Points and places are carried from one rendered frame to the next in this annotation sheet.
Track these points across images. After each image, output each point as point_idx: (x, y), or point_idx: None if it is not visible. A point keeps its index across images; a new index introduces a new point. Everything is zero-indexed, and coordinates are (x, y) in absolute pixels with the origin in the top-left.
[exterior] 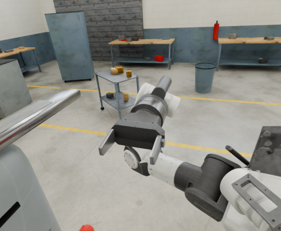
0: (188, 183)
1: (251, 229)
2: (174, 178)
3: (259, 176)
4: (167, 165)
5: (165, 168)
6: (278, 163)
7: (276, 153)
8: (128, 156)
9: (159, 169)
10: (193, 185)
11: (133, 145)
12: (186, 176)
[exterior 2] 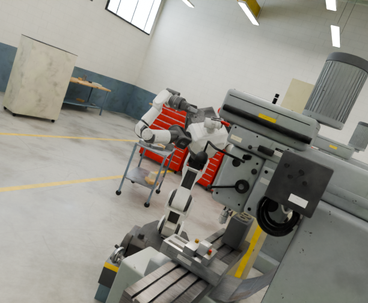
0: (177, 136)
1: (205, 136)
2: (171, 136)
3: (198, 124)
4: (165, 132)
5: (165, 133)
6: (199, 119)
7: (197, 116)
8: (148, 131)
9: (162, 135)
10: (180, 135)
11: (190, 112)
12: (175, 133)
